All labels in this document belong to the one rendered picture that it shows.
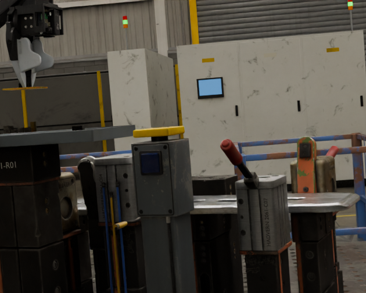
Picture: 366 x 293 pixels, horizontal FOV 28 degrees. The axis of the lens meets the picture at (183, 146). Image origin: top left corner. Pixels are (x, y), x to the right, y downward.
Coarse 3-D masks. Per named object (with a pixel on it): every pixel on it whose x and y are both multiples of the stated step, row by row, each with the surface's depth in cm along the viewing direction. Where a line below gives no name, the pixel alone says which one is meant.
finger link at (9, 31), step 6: (6, 24) 136; (12, 24) 137; (6, 30) 136; (12, 30) 136; (6, 36) 136; (12, 36) 136; (18, 36) 137; (6, 42) 136; (12, 42) 136; (12, 48) 137; (12, 54) 137; (12, 60) 137
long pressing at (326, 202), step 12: (324, 192) 143; (336, 192) 142; (348, 192) 140; (84, 204) 155; (204, 204) 140; (216, 204) 139; (228, 204) 135; (288, 204) 129; (300, 204) 128; (312, 204) 127; (324, 204) 126; (336, 204) 126; (348, 204) 129
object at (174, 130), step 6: (174, 126) 112; (180, 126) 111; (138, 132) 109; (144, 132) 109; (150, 132) 108; (156, 132) 108; (162, 132) 107; (168, 132) 107; (174, 132) 109; (180, 132) 111; (156, 138) 110; (162, 138) 110
